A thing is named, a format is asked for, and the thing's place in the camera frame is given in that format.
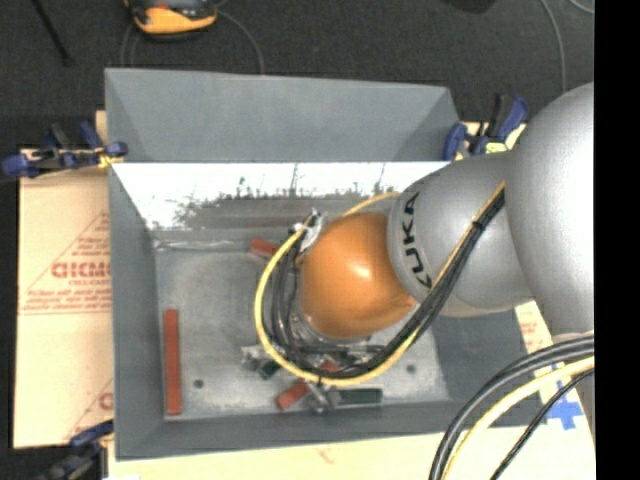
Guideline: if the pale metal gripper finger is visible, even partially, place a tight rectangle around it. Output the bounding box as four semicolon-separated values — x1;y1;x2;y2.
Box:
240;345;267;370
306;381;337;415

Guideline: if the grey metal bin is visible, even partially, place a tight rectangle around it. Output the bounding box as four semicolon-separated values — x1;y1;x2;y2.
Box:
103;67;544;460

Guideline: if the long red-brown flat block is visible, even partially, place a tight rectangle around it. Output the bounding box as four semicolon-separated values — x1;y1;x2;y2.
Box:
162;308;184;416

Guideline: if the dark green flat block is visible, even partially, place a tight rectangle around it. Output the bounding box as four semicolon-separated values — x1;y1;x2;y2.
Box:
336;387;385;407

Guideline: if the brown cardboard board, red print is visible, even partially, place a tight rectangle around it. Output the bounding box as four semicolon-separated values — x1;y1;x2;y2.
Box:
12;166;117;450

